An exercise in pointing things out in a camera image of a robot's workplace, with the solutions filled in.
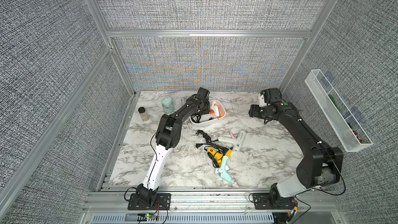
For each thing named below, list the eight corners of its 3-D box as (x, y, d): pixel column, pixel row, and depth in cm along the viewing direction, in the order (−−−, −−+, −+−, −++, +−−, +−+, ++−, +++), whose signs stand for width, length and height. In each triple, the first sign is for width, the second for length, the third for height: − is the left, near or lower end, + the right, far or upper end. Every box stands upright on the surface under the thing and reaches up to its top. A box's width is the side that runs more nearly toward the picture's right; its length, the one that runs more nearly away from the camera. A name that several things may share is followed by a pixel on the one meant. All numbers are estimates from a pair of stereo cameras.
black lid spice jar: (141, 121, 106) (137, 112, 98) (143, 116, 109) (138, 106, 101) (148, 121, 106) (144, 112, 98) (149, 116, 109) (145, 106, 101)
